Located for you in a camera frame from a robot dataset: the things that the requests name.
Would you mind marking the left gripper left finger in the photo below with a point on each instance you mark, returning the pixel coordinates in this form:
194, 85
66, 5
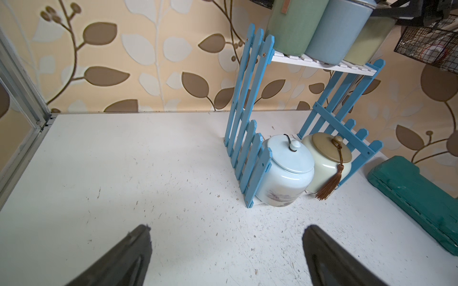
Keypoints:
125, 264

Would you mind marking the yellow-green tea canister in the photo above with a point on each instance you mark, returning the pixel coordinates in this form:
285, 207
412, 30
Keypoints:
369, 40

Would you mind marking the green tea canister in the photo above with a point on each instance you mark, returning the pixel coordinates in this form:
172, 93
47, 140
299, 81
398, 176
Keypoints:
293, 24

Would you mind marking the blue tea canister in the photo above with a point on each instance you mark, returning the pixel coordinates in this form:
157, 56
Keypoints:
340, 25

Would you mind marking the white-blue ceramic jar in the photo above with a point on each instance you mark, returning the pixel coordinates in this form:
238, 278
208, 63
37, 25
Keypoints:
291, 171

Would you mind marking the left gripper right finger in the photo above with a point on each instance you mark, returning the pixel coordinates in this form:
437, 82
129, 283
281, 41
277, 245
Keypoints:
330, 264

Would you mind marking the black wire basket right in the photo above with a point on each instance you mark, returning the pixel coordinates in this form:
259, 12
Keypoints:
436, 45

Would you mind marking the cream jar with tassel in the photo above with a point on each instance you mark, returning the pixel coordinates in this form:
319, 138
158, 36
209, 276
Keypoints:
332, 163

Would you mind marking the blue white wooden shelf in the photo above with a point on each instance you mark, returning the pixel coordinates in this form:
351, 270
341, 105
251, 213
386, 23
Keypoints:
250, 156

